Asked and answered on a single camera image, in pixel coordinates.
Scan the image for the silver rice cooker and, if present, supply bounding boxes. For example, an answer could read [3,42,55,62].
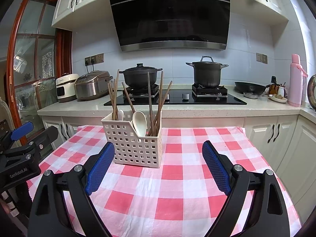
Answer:
[74,70,113,101]

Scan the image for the gold wall outlet panel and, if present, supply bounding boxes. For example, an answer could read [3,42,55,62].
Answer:
[85,53,104,66]

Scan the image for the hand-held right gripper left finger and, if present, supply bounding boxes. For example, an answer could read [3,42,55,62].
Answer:
[28,142,115,237]

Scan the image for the dark metal stockpot with lid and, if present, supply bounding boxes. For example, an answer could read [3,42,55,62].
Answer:
[186,56,229,88]

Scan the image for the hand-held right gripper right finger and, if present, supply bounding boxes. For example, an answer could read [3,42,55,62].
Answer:
[202,140,290,237]

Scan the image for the white perforated plastic basket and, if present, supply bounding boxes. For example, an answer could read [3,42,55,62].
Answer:
[101,110,163,169]

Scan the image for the brown knife block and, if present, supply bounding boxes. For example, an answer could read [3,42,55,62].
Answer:
[269,76,279,95]

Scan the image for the glass pot lid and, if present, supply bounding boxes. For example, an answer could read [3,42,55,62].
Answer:
[307,74,316,110]

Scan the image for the black glass gas stove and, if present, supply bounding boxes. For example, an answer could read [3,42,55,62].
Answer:
[103,83,247,106]

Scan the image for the pink thermos flask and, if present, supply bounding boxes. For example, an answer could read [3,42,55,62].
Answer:
[288,54,308,107]

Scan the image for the black clay pot with lid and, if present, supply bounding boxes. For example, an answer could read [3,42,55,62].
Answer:
[119,63,163,88]

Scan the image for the red white checked tablecloth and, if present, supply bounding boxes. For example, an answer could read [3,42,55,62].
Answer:
[26,125,303,237]

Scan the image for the white plate with food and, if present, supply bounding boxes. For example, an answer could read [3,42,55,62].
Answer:
[269,94,288,103]

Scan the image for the light stone countertop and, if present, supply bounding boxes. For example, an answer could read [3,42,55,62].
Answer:
[37,92,316,123]

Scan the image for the black wok pan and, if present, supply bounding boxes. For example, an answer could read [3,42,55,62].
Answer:
[234,81,267,96]

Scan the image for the black glass range hood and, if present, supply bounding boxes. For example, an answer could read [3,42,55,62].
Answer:
[107,0,232,53]

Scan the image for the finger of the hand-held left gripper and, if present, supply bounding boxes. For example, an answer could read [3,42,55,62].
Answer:
[27,126,59,155]
[0,121,34,149]

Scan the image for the person's left hand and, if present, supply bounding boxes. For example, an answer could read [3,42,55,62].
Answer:
[0,198,19,217]

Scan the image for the white small cooker appliance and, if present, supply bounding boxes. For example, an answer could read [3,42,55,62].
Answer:
[55,73,79,103]

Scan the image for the white ornate chair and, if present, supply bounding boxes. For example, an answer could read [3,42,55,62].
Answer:
[0,96,13,129]

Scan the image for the red wooden glass door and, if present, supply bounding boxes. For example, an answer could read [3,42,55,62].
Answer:
[6,0,73,146]

